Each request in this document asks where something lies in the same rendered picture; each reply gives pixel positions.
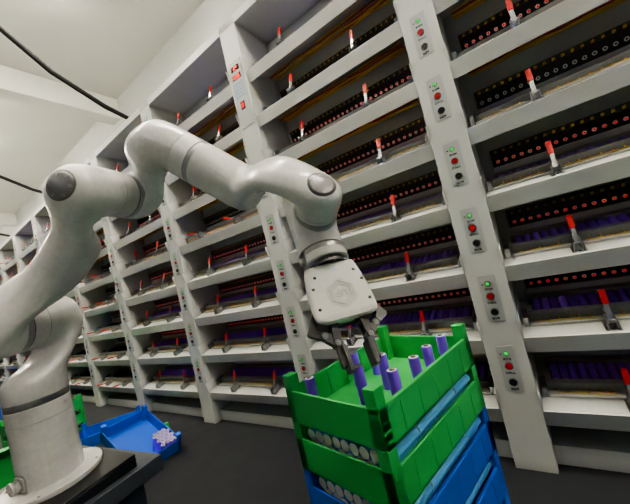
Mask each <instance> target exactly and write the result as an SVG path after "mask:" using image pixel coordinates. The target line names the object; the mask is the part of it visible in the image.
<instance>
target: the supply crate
mask: <svg viewBox="0 0 630 504"><path fill-rule="evenodd" d="M451 330H452V334H453V336H445V337H446V340H447V344H448V348H449V350H447V351H446V352H445V353H444V354H443V355H441V356H440V353H439V349H438V345H437V342H436V338H435V336H414V335H389V330H388V326H387V325H380V326H378V327H377V333H378V337H379V338H377V339H375V340H376V343H377V345H378V348H379V350H380V352H384V353H386V355H387V359H388V363H389V367H390V368H391V367H395V368H397V369H398V372H399V376H400V380H401V384H402V388H401V389H400V390H399V391H398V392H396V393H395V394H394V395H393V396H392V393H391V390H385V389H384V385H383V381H382V377H381V374H380V375H374V374H373V370H372V367H371V364H370V362H369V359H368V357H367V354H366V351H365V349H364V346H363V347H361V348H359V349H357V350H356V352H357V353H358V357H359V361H360V364H362V365H363V369H364V373H365V377H366V382H367V386H365V387H364V388H362V393H363V397H364V402H365V405H362V404H361V402H360V398H359V394H358V390H357V386H356V385H355V380H354V376H353V374H351V375H348V374H347V371H346V369H345V370H343V369H342V367H341V364H340V361H339V360H338V361H336V362H334V363H332V364H330V365H329V366H327V367H325V368H323V369H321V370H320V371H318V372H316V373H314V374H312V375H311V376H314V377H315V382H316V386H317V390H318V395H319V396H315V395H311V394H307V390H306V386H305V381H304V380H302V381H300V382H299V378H298V374H297V372H291V371H290V372H289V373H287V374H285V375H283V381H284V385H285V390H286V395H287V399H288V404H289V408H290V412H291V417H292V421H293V422H296V423H299V424H302V425H305V426H308V427H311V428H314V429H317V430H320V431H323V432H325V433H328V434H331V435H334V436H337V437H340V438H343V439H346V440H349V441H352V442H355V443H358V444H361V445H363V446H366V447H369V448H372V449H375V450H378V451H381V452H384V453H387V454H388V453H389V452H390V451H391V450H392V449H393V448H394V447H395V446H396V445H397V444H398V443H399V442H400V441H401V440H402V439H403V438H404V437H405V436H406V435H407V434H408V432H409V431H410V430H411V429H412V428H413V427H414V426H415V425H416V424H417V423H418V422H419V421H420V420H421V419H422V418H423V417H424V416H425V415H426V414H427V413H428V412H429V411H430V410H431V409H432V408H433V407H434V405H435V404H436V403H437V402H438V401H439V400H440V399H441V398H442V397H443V396H444V395H445V394H446V393H447V392H448V391H449V390H450V389H451V388H452V387H453V386H454V385H455V384H456V383H457V382H458V381H459V380H460V378H461V377H462V376H463V375H464V374H465V373H466V372H467V371H468V370H469V369H470V368H471V367H472V366H473V365H474V364H475V362H474V358H473V355H472V351H471V347H470V343H469V339H468V336H467V332H466V328H465V324H464V323H454V324H453V325H452V326H451ZM424 344H430V345H431V346H432V350H433V354H434V358H435V361H434V362H433V363H432V364H430V365H429V366H428V367H427V368H426V365H425V361H424V357H423V353H422V349H421V346H422V345H424ZM411 355H418V356H419V359H420V363H421V367H422V372H421V373H419V374H418V375H417V376H416V377H415V378H413V377H412V373H411V369H410V365H409V361H408V357H409V356H411Z"/></svg>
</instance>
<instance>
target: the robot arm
mask: <svg viewBox="0 0 630 504"><path fill-rule="evenodd" d="M124 150H125V154H126V157H127V159H128V161H129V163H130V165H131V167H132V170H131V172H129V173H128V174H125V173H121V172H117V171H113V170H110V169H106V168H102V167H97V166H93V165H87V164H79V163H72V164H66V165H63V166H61V167H59V168H57V169H55V170H54V171H53V172H52V173H51V174H50V175H49V176H48V177H47V179H46V180H45V182H44V185H43V188H42V198H43V201H44V204H45V206H46V208H47V210H48V213H49V216H50V219H51V228H50V231H49V234H48V236H47V238H46V240H45V241H44V243H43V244H42V246H41V247H40V249H39V251H38V252H37V254H36V255H35V257H34V258H33V260H32V261H31V263H30V264H29V265H28V266H27V267H26V268H25V269H24V270H23V271H21V272H20V273H19V274H17V275H16V276H14V277H13V278H11V279H10V280H8V281H7V282H5V283H4V284H2V285H1V286H0V359H2V358H6V357H9V356H12V355H15V354H19V353H22V352H25V351H28V350H31V349H32V351H31V354H30V356H29V358H28V359H27V360H26V362H25V363H24V364H23V365H22V366H21V367H20V368H19V369H18V370H17V371H16V372H15V373H14V374H13V375H12V376H10V377H9V378H8V379H7V380H6V381H5V382H4V383H3V384H2V385H1V387H0V407H1V412H2V417H3V422H4V427H5V431H6V436H7V441H8V446H9V451H10V455H11V460H12V465H13V470H14V475H15V479H13V483H12V484H11V483H9V484H8V485H7V488H6V489H5V490H4V491H3V492H2V493H1V495H0V504H39V503H42V502H44V501H46V500H48V499H50V498H52V497H54V496H56V495H58V494H60V493H62V492H63V491H65V490H67V489H68V488H70V487H72V486H73V485H75V484H76V483H77V482H79V481H80V480H82V479H83V478H84V477H86V476H87V475H88V474H89V473H90V472H92V471H93V470H94V469H95V468H96V467H97V466H98V464H99V463H100V462H101V460H102V457H103V453H102V450H101V449H100V448H97V447H89V448H83V447H82V442H81V438H80V433H79V428H78V423H77V419H76V414H75V409H74V404H73V400H72V395H71V390H70V385H69V380H68V376H67V362H68V359H69V356H70V354H71V351H72V349H73V347H74V345H75V343H76V341H77V339H78V337H79V335H80V332H81V329H82V325H83V315H82V312H81V309H80V307H79V306H78V304H77V303H76V302H75V301H74V300H73V299H71V298H69V297H66V296H65V295H67V294H68V293H69V292H70V291H71V290H73V289H74V288H75V287H76V286H77V285H78V284H79V283H80V282H81V281H82V280H83V278H84V277H85V276H86V275H87V273H88V272H89V270H90V269H91V268H92V266H93V265H94V263H95V262H96V260H97V258H98V257H99V255H100V252H101V242H100V239H99V237H98V236H97V234H96V233H95V231H94V230H93V226H94V224H95V223H96V222H97V221H98V220H99V219H101V218H103V217H115V218H126V219H138V218H143V217H146V216H148V215H150V214H151V213H153V212H154V211H156V210H157V209H158V208H159V206H160V205H161V203H162V201H163V197H164V184H165V178H166V174H167V172H170V173H171V174H173V175H175V176H177V177H178V178H180V179H182V180H184V181H185V182H187V183H189V184H191V185H193V186H194V187H196V188H198V189H200V190H202V191H203V192H205V193H207V194H209V195H211V196H213V197H214V198H216V199H218V200H220V201H222V202H223V203H225V204H227V205H229V206H231V207H233V208H235V209H238V210H244V211H245V210H251V209H253V208H255V207H256V206H257V205H258V204H259V202H260V200H261V199H262V197H263V194H264V192H270V193H273V194H276V195H278V196H281V197H283V201H282V207H283V210H284V213H285V216H286V219H287V222H288V225H289V229H290V232H291V235H292V238H293V241H294V244H295V247H296V250H297V254H298V257H299V260H298V261H299V265H300V266H302V269H304V271H305V272H304V282H305V289H306V295H307V300H308V304H309V309H310V313H311V321H310V325H309V330H308V334H307V337H308V338H309V339H313V340H317V341H322V342H323V343H325V344H327V345H329V346H331V347H332V348H333V349H334V350H336V352H337V355H338V358H339V361H340V364H341V367H342V369H343V370H345V369H346V371H347V374H348V375H351V374H353V373H354V372H355V371H356V368H355V365H354V362H353V359H352V357H351V354H350V351H349V348H348V345H346V344H344V341H342V337H341V332H340V328H342V327H346V326H349V325H353V324H357V326H358V327H359V329H360V331H361V333H362V335H363V339H364V342H363V346H364V349H365V351H366V354H367V357H368V359H369V362H370V364H371V367H376V366H378V365H379V364H380V363H381V360H380V358H381V353H380V350H379V348H378V345H377V343H376V340H375V338H374V335H375V332H376V330H377V327H378V325H379V323H380V322H381V321H382V319H383V318H384V317H385V316H386V315H387V311H386V310H385V309H383V308H382V307H381V306H380V305H379V304H378V303H377V302H376V300H375V297H374V295H373V293H372V291H371V289H370V287H369V285H368V283H367V281H366V280H365V278H364V276H363V274H362V273H361V271H360V270H359V268H358V267H357V265H356V264H355V262H354V261H353V260H352V259H349V255H348V253H347V250H346V248H345V245H344V243H343V240H342V238H341V236H340V233H339V231H338V227H337V214H338V211H339V208H340V205H341V201H342V190H341V187H340V185H339V184H338V183H337V182H336V181H335V180H334V179H333V178H332V177H331V176H329V175H328V174H326V173H324V172H323V171H321V170H319V169H317V168H315V167H313V166H311V165H309V164H307V163H304V162H302V161H300V160H297V159H295V158H291V157H286V156H275V157H271V158H267V159H265V160H263V161H261V162H259V163H257V164H255V165H248V164H246V163H244V162H242V161H240V160H239V159H237V158H235V157H233V156H231V155H230V154H228V153H226V152H224V151H222V150H221V149H219V148H217V147H215V146H213V145H212V144H210V143H208V142H206V141H204V140H202V139H201V138H199V137H197V136H195V135H193V134H191V133H189V132H188V131H186V130H184V129H182V128H180V127H178V126H176V125H174V124H172V123H170V122H167V121H164V120H158V119H154V120H149V121H146V122H144V123H142V124H140V125H139V126H137V127H136V128H135V129H134V130H133V131H132V132H131V133H130V134H129V135H128V137H127V139H126V141H125V145H124ZM369 296H370V297H369ZM372 312H373V313H374V314H375V317H374V318H373V319H372V320H371V322H370V321H369V318H370V317H371V315H372V314H371V313H372ZM328 331H329V333H327V332H328Z"/></svg>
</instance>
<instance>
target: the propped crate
mask: <svg viewBox="0 0 630 504"><path fill-rule="evenodd" d="M162 428H165V429H169V433H170V432H173V431H172V430H171V429H170V428H169V427H167V426H166V425H165V424H164V423H163V422H161V421H160V420H159V419H158V418H157V417H156V416H154V415H153V414H152V413H151V412H150V411H148V410H147V405H146V404H144V405H142V410H141V411H139V412H137V413H135V414H133V415H131V416H129V417H127V418H125V419H123V420H121V421H119V422H117V423H115V424H113V425H111V426H109V427H107V425H106V424H103V425H101V426H100V442H101V443H102V444H103V445H104V447H105V448H114V449H123V450H132V451H141V452H150V453H156V451H152V438H153V434H154V433H157V431H159V430H160V431H161V429H162ZM173 436H175V437H176V438H177V441H175V442H174V443H172V444H171V445H169V446H168V447H166V448H164V449H163V450H161V451H160V452H158V453H159V454H161V456H162V461H164V460H165V459H167V458H168V457H170V456H171V455H173V454H174V453H176V452H177V451H179V450H180V449H181V433H180V432H177V433H175V432H173Z"/></svg>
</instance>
